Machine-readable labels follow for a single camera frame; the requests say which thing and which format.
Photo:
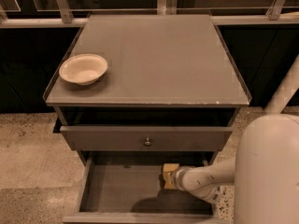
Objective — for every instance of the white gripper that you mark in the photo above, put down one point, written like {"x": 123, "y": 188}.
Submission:
{"x": 178, "y": 178}

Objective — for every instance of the yellow wavy sponge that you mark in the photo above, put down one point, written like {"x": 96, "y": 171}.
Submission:
{"x": 170, "y": 167}

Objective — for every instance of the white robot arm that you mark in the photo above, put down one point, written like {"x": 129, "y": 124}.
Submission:
{"x": 264, "y": 172}

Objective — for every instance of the round metal drawer knob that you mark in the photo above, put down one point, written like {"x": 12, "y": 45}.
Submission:
{"x": 147, "y": 142}

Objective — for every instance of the grey open middle drawer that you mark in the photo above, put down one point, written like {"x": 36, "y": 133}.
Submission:
{"x": 128, "y": 189}

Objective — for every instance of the grey upper drawer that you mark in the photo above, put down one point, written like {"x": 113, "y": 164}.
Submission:
{"x": 131, "y": 138}

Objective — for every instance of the grey cabinet with glass top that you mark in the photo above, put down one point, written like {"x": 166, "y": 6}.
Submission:
{"x": 171, "y": 70}

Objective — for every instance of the white paper bowl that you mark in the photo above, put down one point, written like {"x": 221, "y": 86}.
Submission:
{"x": 83, "y": 69}

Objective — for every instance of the white diagonal support pole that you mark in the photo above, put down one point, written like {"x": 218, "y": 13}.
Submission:
{"x": 285, "y": 91}

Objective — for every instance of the metal window frame rail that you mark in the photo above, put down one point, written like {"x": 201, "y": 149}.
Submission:
{"x": 74, "y": 13}

